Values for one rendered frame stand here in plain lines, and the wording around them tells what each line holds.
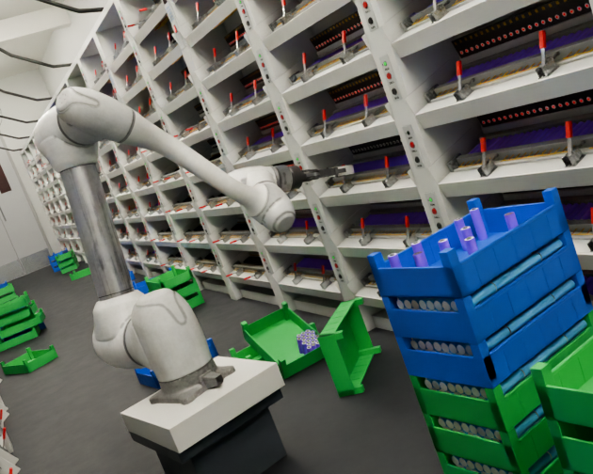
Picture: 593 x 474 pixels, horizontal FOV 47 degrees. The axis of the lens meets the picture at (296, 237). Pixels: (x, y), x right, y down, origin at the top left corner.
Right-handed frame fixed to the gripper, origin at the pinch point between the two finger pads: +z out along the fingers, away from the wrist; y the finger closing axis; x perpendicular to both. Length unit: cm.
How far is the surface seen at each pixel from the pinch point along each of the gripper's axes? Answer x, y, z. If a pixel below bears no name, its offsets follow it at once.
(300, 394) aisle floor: -69, 2, -28
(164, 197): 3, -228, -2
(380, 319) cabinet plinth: -55, -12, 14
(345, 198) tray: -9.5, 0.1, -0.1
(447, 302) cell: -26, 111, -46
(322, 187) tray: -4.7, -17.7, 1.0
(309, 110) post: 23.2, -18.0, 0.3
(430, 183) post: -7.7, 49.2, -1.1
